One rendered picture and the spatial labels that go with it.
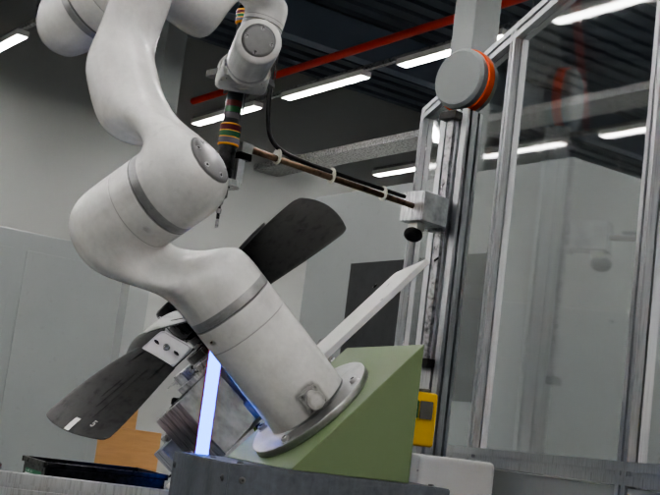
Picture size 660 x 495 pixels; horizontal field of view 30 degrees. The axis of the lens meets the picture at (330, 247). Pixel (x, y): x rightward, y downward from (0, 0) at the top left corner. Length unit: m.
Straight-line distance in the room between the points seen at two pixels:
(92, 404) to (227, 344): 0.82
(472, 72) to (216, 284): 1.53
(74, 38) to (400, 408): 0.74
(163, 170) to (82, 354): 6.67
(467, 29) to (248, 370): 7.52
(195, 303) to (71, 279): 6.59
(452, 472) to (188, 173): 1.25
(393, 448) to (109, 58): 0.66
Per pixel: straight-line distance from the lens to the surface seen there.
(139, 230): 1.61
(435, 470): 2.63
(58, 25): 1.90
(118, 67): 1.74
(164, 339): 2.50
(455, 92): 3.04
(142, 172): 1.59
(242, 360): 1.64
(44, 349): 8.12
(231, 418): 2.36
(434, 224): 2.89
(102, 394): 2.43
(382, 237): 5.10
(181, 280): 1.62
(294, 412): 1.65
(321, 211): 2.45
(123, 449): 10.56
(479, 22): 9.06
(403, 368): 1.63
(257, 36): 2.21
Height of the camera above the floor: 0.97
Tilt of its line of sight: 9 degrees up
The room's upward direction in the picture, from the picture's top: 7 degrees clockwise
